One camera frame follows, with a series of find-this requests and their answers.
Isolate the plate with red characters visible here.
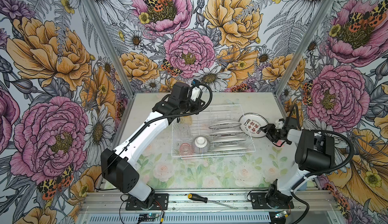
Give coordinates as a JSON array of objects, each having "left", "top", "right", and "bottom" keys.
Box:
[{"left": 239, "top": 113, "right": 268, "bottom": 138}]

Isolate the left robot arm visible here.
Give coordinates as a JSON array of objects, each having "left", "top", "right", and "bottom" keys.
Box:
[{"left": 101, "top": 80, "right": 213, "bottom": 207}]

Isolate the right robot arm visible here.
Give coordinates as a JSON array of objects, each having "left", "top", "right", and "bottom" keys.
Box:
[{"left": 260, "top": 124, "right": 335, "bottom": 208}]

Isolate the white plate upper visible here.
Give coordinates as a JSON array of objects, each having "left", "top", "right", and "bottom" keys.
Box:
[{"left": 209, "top": 120, "right": 241, "bottom": 130}]

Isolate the pink glass cup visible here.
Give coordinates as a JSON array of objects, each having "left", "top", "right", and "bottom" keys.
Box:
[{"left": 179, "top": 143, "right": 194, "bottom": 156}]

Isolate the small green circuit board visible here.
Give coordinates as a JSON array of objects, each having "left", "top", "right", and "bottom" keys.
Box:
[{"left": 137, "top": 213, "right": 156, "bottom": 222}]

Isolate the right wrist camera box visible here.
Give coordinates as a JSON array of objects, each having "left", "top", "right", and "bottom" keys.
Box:
[{"left": 274, "top": 118, "right": 286, "bottom": 130}]

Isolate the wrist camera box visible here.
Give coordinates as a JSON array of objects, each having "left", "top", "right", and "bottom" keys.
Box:
[
  {"left": 190, "top": 85, "right": 202, "bottom": 102},
  {"left": 274, "top": 118, "right": 286, "bottom": 130}
]

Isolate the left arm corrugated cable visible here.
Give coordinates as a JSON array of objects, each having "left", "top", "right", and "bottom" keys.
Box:
[{"left": 127, "top": 82, "right": 213, "bottom": 146}]

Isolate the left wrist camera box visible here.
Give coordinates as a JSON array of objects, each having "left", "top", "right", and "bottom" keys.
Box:
[{"left": 190, "top": 85, "right": 202, "bottom": 102}]

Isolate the white wire dish rack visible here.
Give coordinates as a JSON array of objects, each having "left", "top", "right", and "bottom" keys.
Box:
[{"left": 171, "top": 104, "right": 256, "bottom": 159}]

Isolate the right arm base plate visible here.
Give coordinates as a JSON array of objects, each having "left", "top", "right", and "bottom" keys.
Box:
[{"left": 248, "top": 192, "right": 295, "bottom": 209}]

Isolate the yellow handled screwdriver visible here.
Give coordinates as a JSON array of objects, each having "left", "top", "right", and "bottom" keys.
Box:
[{"left": 188, "top": 193, "right": 238, "bottom": 209}]

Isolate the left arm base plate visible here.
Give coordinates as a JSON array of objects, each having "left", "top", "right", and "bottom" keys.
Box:
[{"left": 125, "top": 193, "right": 169, "bottom": 211}]

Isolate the aluminium corner post left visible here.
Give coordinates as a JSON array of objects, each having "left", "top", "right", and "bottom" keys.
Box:
[{"left": 81, "top": 0, "right": 134, "bottom": 99}]

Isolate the aluminium corner post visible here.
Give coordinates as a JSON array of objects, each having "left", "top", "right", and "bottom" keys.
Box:
[
  {"left": 274, "top": 0, "right": 334, "bottom": 97},
  {"left": 81, "top": 0, "right": 134, "bottom": 99}
]

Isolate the aluminium corner post right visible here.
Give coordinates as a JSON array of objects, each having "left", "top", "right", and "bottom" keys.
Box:
[{"left": 274, "top": 0, "right": 334, "bottom": 97}]

